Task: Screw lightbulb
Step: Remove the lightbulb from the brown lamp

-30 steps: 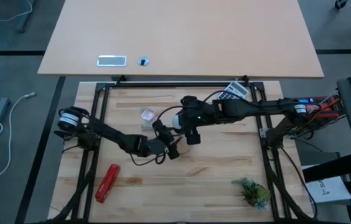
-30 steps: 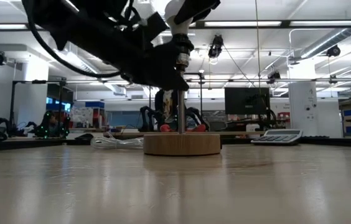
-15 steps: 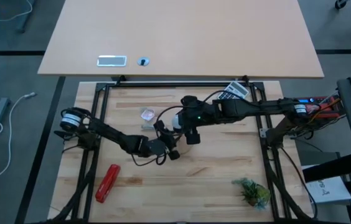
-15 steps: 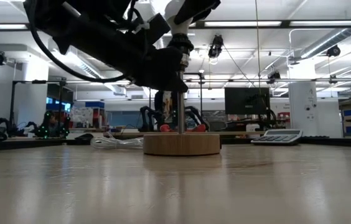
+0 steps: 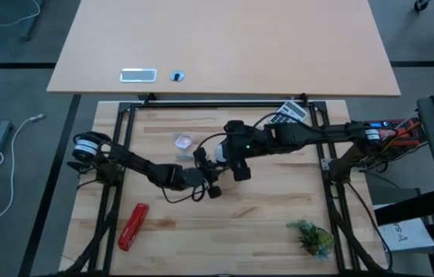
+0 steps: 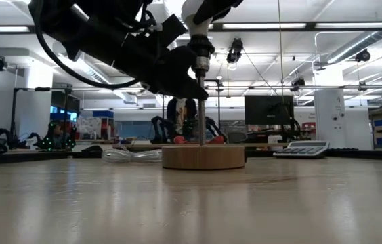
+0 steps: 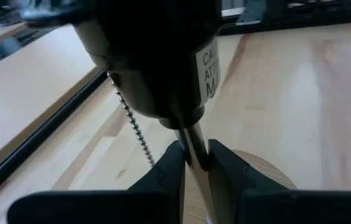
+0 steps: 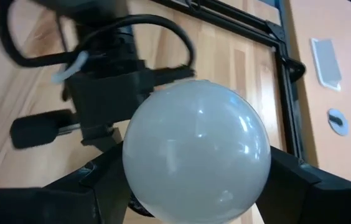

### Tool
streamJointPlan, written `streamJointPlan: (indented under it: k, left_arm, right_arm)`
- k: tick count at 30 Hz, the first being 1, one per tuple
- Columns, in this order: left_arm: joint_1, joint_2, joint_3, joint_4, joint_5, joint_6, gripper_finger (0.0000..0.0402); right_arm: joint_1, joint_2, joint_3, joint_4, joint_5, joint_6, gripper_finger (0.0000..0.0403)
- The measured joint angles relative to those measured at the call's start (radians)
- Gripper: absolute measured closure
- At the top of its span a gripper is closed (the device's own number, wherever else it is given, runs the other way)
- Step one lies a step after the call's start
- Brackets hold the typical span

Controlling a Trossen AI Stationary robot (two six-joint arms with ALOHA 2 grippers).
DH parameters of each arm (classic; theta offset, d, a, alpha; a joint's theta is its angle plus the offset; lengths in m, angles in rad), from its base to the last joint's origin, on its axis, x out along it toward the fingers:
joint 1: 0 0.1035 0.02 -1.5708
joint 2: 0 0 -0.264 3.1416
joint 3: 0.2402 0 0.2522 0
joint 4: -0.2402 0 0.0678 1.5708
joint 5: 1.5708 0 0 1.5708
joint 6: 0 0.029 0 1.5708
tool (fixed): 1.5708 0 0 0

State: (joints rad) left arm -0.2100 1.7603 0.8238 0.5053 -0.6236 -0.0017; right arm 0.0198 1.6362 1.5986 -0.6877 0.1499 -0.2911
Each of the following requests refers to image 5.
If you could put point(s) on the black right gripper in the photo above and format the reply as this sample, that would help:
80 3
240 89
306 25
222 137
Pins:
246 146

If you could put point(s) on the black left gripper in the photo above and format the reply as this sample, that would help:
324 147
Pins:
192 177

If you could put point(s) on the white globe lightbulb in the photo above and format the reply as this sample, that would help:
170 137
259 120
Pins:
220 154

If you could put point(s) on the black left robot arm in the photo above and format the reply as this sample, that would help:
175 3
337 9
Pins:
132 163

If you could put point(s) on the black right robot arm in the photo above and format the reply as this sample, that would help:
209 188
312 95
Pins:
317 132

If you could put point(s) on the grey desk calculator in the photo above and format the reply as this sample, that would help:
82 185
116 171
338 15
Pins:
292 109

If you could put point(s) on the red stapler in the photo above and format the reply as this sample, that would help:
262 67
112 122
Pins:
133 227

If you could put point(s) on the large beige desk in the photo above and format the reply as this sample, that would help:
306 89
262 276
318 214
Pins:
221 46

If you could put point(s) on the small green potted plant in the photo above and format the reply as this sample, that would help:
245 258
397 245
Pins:
313 238

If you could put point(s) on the silver rectangular desk plate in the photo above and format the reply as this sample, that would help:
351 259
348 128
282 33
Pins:
138 75

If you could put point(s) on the red power supply unit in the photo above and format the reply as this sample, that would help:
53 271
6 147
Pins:
394 134

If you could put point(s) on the white paper bag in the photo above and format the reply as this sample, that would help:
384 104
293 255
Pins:
405 234

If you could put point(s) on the black caster wheel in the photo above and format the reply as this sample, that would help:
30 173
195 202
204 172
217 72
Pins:
420 4

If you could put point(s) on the black aluminium frame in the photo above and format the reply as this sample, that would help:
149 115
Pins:
217 105

